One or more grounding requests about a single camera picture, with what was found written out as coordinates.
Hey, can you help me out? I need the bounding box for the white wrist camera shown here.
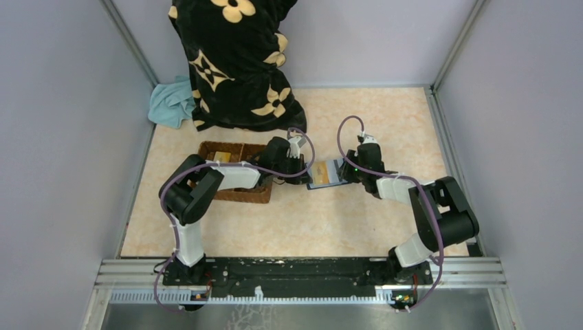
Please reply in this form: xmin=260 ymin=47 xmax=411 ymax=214
xmin=287 ymin=135 xmax=307 ymax=159
xmin=358 ymin=133 xmax=378 ymax=144

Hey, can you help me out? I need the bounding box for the gold VIP card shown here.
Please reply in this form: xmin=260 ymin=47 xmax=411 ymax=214
xmin=311 ymin=161 xmax=339 ymax=186

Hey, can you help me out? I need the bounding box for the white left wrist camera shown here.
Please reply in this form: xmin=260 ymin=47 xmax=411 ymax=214
xmin=287 ymin=135 xmax=307 ymax=159

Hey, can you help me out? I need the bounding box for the gold card in basket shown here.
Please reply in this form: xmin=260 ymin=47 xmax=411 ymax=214
xmin=212 ymin=151 xmax=232 ymax=163

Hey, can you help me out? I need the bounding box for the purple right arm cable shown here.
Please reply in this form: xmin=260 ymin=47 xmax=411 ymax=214
xmin=337 ymin=115 xmax=445 ymax=311

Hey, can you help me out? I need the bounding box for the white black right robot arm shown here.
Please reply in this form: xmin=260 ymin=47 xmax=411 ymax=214
xmin=340 ymin=142 xmax=480 ymax=279

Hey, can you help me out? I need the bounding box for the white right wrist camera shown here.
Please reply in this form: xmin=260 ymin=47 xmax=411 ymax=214
xmin=358 ymin=133 xmax=378 ymax=144

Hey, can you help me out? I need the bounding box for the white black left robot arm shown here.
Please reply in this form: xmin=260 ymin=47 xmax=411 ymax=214
xmin=159 ymin=135 xmax=313 ymax=270

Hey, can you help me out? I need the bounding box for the brown woven divided basket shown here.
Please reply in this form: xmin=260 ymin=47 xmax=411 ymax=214
xmin=198 ymin=141 xmax=272 ymax=204

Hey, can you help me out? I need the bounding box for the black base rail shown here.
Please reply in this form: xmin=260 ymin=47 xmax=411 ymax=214
xmin=160 ymin=257 xmax=433 ymax=286

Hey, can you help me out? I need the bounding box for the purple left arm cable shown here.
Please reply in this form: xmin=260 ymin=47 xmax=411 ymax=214
xmin=153 ymin=127 xmax=316 ymax=314

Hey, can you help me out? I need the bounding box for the navy blue card holder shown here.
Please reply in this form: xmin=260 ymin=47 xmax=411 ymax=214
xmin=307 ymin=158 xmax=349 ymax=190

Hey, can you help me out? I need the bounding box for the black floral blanket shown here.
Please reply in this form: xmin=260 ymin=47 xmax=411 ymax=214
xmin=168 ymin=1 xmax=307 ymax=132

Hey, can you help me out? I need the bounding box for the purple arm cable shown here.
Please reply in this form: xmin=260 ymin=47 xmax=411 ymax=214
xmin=153 ymin=127 xmax=316 ymax=314
xmin=337 ymin=115 xmax=445 ymax=311

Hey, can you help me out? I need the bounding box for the light blue cloth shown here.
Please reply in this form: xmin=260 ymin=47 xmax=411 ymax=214
xmin=147 ymin=76 xmax=195 ymax=129

